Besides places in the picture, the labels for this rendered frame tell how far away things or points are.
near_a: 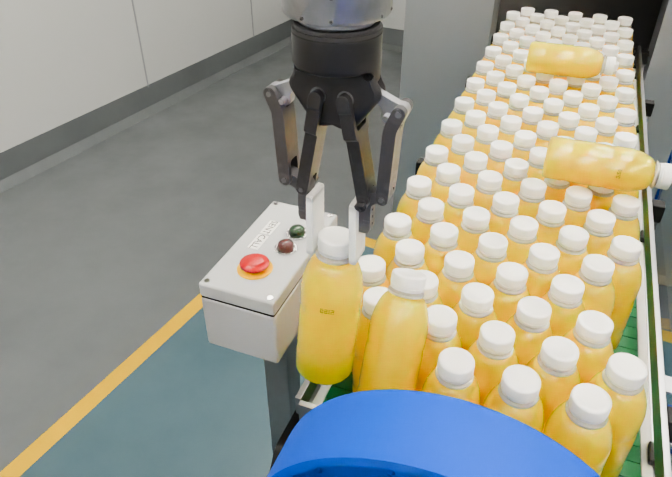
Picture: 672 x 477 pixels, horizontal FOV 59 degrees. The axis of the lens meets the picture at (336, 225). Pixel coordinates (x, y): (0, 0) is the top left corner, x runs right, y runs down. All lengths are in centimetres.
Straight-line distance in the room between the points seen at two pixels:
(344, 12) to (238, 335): 43
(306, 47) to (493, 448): 32
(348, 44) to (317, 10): 4
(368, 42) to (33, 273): 239
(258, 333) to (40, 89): 293
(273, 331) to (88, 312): 180
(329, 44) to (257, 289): 33
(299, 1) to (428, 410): 31
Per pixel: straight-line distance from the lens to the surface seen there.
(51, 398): 222
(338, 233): 61
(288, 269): 74
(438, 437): 41
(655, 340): 92
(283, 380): 92
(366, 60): 49
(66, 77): 365
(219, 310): 74
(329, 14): 47
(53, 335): 244
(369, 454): 41
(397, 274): 66
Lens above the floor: 156
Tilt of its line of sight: 34 degrees down
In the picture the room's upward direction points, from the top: straight up
